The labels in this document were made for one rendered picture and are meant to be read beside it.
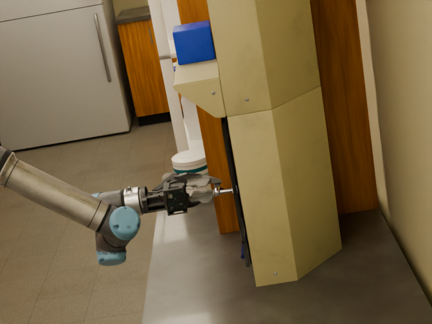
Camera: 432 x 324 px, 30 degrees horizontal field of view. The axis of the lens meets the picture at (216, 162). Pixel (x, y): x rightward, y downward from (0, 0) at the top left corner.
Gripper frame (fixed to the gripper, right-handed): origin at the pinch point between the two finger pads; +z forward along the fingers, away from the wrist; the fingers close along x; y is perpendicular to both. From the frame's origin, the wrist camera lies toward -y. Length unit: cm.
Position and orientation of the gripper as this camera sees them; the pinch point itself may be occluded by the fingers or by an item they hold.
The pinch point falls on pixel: (217, 184)
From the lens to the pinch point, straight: 213.3
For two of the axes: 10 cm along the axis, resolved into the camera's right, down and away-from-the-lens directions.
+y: 0.1, 3.3, -9.4
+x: -1.7, -9.3, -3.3
